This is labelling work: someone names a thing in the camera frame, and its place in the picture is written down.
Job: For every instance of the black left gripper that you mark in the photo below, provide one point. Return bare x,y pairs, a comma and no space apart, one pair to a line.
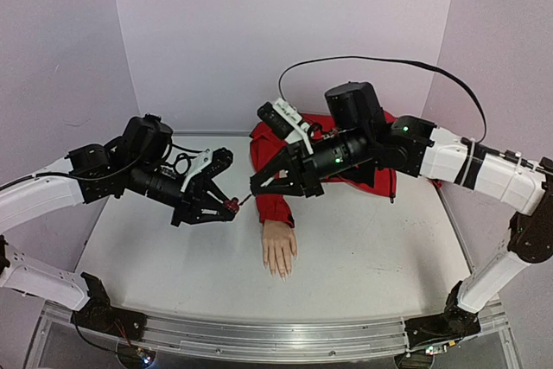
195,207

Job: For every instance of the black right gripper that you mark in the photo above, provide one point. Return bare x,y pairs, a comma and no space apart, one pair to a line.
303,170

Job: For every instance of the red nail polish bottle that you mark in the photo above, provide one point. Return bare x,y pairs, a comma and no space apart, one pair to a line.
233,205

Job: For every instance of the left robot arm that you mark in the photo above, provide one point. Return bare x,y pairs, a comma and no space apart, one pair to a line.
52,189

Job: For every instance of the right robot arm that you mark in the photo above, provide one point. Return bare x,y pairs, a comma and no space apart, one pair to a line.
524,185

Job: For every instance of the red jacket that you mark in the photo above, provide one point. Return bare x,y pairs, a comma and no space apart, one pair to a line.
274,207

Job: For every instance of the mannequin hand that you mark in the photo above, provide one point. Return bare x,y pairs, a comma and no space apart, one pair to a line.
279,248

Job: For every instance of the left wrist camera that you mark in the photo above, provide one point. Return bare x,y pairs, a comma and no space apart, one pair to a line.
208,164

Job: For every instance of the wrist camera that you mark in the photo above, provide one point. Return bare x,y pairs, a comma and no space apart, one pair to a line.
290,129
208,164

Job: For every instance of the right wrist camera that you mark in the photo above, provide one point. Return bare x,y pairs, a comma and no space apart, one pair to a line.
290,129

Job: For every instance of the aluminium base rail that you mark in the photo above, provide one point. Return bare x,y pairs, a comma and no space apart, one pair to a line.
59,341

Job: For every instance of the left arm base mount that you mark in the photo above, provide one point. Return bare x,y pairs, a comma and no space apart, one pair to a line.
99,315

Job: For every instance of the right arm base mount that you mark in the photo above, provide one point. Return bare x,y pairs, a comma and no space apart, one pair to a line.
452,324

